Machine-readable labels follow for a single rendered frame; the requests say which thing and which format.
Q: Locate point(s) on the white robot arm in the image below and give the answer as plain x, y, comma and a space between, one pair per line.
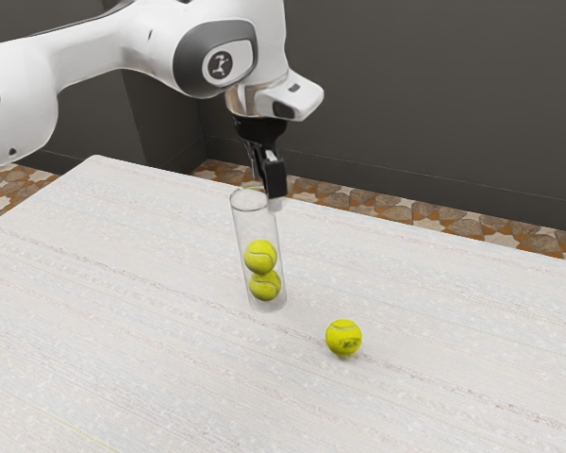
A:
99, 56

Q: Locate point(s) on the yellow tennis ball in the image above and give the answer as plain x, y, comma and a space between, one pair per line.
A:
260, 256
343, 338
265, 287

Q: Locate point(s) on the clear plastic tube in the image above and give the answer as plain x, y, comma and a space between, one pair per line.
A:
245, 222

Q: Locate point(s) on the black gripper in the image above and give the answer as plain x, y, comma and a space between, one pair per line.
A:
259, 129

